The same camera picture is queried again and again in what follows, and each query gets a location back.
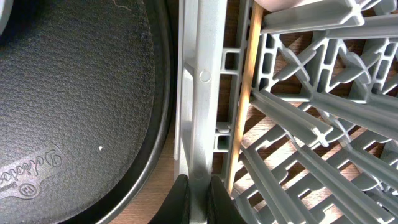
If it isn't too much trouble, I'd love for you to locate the grey dishwasher rack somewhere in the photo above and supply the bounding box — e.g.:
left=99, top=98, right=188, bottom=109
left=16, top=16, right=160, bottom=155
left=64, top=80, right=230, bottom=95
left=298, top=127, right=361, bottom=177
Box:
left=174, top=0, right=397, bottom=223

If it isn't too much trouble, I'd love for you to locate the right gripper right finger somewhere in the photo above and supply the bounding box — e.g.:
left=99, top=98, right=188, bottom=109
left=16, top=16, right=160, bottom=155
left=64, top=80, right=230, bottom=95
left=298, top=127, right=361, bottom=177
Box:
left=206, top=176, right=246, bottom=224

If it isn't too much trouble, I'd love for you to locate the pink plastic cup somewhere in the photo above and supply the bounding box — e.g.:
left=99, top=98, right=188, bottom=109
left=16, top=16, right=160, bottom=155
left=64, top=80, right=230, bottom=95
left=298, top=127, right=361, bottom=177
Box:
left=254, top=0, right=313, bottom=12

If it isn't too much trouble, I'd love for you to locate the round black serving tray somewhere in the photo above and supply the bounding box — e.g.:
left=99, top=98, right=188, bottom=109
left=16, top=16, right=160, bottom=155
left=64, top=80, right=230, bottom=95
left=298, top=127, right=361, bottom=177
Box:
left=1, top=0, right=173, bottom=223

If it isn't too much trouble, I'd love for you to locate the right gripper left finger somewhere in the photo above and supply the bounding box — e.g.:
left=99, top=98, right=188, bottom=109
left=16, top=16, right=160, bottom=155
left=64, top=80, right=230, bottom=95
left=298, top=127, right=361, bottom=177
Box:
left=149, top=174, right=190, bottom=224

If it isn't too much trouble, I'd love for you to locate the grey round plate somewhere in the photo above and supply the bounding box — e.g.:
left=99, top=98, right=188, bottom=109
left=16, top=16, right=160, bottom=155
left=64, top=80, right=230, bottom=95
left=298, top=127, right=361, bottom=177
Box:
left=0, top=0, right=14, bottom=34

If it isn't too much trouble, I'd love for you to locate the wooden chopstick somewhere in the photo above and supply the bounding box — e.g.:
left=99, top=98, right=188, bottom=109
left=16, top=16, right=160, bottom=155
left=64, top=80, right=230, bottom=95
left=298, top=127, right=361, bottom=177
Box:
left=226, top=1, right=264, bottom=196

